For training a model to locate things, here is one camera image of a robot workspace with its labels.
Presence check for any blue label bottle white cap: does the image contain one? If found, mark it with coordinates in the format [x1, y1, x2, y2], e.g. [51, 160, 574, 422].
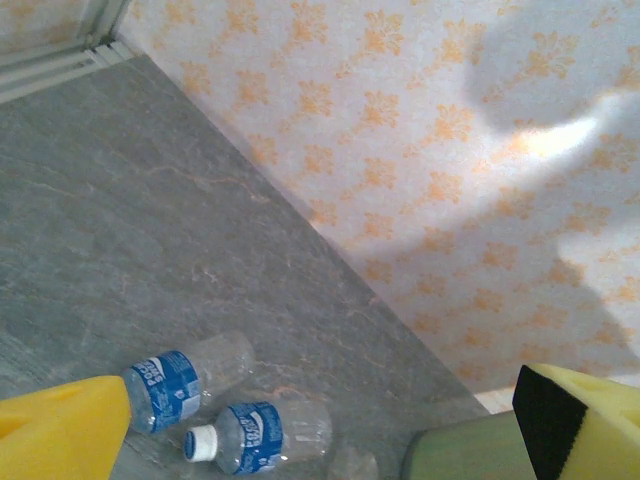
[182, 398, 334, 476]

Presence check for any bin with yellow-green liner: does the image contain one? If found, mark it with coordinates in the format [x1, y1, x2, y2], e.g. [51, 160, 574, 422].
[402, 412, 544, 480]

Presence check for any aluminium frame post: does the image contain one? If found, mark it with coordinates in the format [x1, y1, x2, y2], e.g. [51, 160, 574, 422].
[82, 0, 132, 51]

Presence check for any blue label clear bottle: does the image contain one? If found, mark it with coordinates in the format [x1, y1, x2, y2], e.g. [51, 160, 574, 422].
[121, 330, 257, 435]

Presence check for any aluminium side rail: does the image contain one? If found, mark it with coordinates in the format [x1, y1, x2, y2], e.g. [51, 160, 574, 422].
[0, 40, 137, 105]

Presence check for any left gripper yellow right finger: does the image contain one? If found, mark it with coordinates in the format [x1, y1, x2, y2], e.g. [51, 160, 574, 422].
[513, 363, 640, 480]

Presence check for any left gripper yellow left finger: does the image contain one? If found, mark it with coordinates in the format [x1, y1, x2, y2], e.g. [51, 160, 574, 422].
[0, 374, 132, 480]

